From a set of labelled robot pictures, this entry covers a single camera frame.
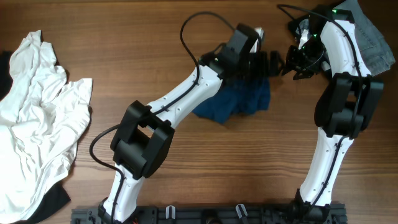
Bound blue t-shirt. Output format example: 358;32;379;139
193;78;271;124

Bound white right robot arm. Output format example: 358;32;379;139
283;5;384;213

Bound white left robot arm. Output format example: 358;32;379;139
98;24;267;223

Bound folded black garment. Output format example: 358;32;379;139
287;16;305;40

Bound folded light blue jeans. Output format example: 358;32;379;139
298;0;396;77

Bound white t-shirt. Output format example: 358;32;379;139
1;30;93;223

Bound black garment under pile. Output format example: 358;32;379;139
1;51;71;224

